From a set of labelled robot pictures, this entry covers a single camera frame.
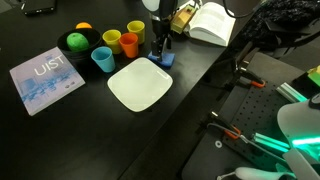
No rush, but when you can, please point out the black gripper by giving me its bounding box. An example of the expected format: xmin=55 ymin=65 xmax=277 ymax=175
xmin=150 ymin=13 xmax=175 ymax=63

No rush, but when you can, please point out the blue sponge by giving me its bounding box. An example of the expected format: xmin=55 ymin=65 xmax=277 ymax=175
xmin=147 ymin=49 xmax=176 ymax=69

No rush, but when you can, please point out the white square plate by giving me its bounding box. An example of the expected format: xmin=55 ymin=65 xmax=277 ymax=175
xmin=106 ymin=56 xmax=174 ymax=113

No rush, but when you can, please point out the yellow plastic cup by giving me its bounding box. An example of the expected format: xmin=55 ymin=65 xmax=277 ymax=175
xmin=126 ymin=20 xmax=146 ymax=45
xmin=102 ymin=29 xmax=123 ymax=55

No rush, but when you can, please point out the orange plastic cup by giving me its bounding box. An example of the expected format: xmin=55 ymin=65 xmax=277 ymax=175
xmin=118 ymin=32 xmax=139 ymax=59

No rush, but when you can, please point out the open white book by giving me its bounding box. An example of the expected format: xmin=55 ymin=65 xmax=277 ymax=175
xmin=183 ymin=1 xmax=237 ymax=48

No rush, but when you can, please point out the blue plastic cup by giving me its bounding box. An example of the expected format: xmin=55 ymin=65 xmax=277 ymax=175
xmin=90 ymin=46 xmax=116 ymax=73

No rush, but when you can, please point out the black bowl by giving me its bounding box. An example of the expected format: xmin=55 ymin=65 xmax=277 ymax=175
xmin=56 ymin=27 xmax=103 ymax=63

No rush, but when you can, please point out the orange ball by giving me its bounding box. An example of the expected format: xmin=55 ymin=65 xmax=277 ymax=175
xmin=75 ymin=21 xmax=93 ymax=30

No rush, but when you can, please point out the green ball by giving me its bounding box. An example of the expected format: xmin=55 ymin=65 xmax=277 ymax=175
xmin=66 ymin=32 xmax=90 ymax=53

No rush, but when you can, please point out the black orange clamp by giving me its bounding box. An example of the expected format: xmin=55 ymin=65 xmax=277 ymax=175
xmin=233 ymin=66 xmax=267 ymax=89
xmin=208 ymin=111 xmax=242 ymax=140

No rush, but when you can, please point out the black perforated mounting board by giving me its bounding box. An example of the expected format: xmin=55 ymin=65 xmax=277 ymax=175
xmin=181 ymin=51 xmax=320 ymax=180

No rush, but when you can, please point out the UIST proceedings book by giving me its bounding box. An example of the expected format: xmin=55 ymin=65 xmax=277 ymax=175
xmin=9 ymin=46 xmax=86 ymax=117

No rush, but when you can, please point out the black office chair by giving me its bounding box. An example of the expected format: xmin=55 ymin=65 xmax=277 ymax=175
xmin=239 ymin=0 xmax=320 ymax=58

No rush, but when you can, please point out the grey cable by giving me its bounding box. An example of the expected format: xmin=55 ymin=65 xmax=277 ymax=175
xmin=206 ymin=122 xmax=289 ymax=165

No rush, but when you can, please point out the aluminium rail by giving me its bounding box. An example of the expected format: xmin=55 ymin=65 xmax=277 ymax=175
xmin=275 ymin=82 xmax=308 ymax=104
xmin=251 ymin=132 xmax=291 ymax=154

